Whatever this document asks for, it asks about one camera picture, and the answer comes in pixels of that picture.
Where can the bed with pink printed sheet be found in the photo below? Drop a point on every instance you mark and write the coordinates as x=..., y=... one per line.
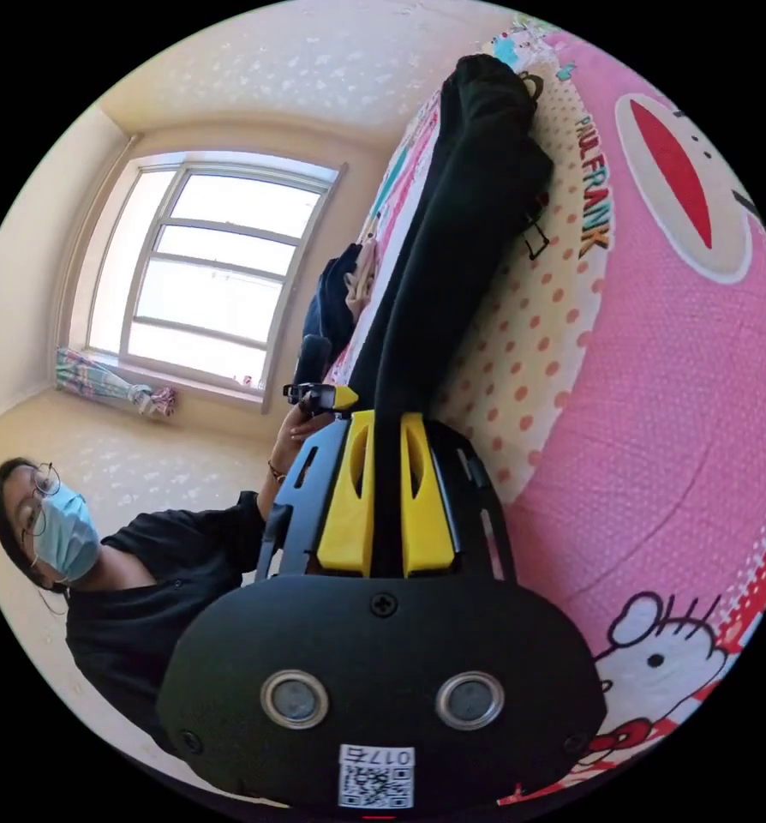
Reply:
x=646, y=418

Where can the person's left hand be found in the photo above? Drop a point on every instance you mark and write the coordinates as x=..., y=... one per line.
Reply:
x=293, y=440

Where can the striped curtain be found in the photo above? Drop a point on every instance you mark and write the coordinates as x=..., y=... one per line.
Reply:
x=103, y=378

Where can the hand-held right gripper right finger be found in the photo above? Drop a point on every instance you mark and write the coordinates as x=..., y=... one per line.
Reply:
x=428, y=514

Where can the pile of clothes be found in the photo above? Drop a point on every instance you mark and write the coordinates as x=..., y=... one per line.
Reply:
x=331, y=292

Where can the black pants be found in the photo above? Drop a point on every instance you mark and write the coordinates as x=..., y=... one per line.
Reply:
x=447, y=225

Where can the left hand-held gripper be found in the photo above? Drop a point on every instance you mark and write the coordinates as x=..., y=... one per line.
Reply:
x=312, y=395

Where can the window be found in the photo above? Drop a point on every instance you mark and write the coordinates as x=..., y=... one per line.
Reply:
x=216, y=276

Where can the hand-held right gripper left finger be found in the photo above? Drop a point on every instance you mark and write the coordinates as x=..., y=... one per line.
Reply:
x=346, y=508

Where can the person's body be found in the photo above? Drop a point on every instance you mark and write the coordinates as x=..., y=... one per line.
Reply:
x=139, y=579

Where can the person's left forearm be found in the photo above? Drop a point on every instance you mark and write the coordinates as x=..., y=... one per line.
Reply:
x=272, y=492

